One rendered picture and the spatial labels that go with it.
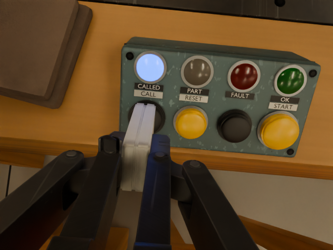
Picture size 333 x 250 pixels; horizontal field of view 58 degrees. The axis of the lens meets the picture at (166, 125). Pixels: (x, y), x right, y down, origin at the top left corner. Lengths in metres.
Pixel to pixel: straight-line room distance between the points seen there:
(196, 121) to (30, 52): 0.14
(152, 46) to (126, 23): 0.08
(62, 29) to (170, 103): 0.11
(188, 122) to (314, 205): 1.11
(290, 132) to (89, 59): 0.18
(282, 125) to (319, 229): 1.10
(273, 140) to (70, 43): 0.19
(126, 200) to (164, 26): 0.93
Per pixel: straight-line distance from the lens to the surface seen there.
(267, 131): 0.24
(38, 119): 0.29
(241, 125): 0.24
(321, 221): 1.33
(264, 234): 0.83
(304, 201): 1.30
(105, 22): 0.31
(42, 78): 0.26
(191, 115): 0.23
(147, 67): 0.22
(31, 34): 0.28
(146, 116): 0.20
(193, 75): 0.23
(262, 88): 0.24
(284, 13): 0.33
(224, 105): 0.24
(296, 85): 0.24
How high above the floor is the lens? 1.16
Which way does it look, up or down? 78 degrees down
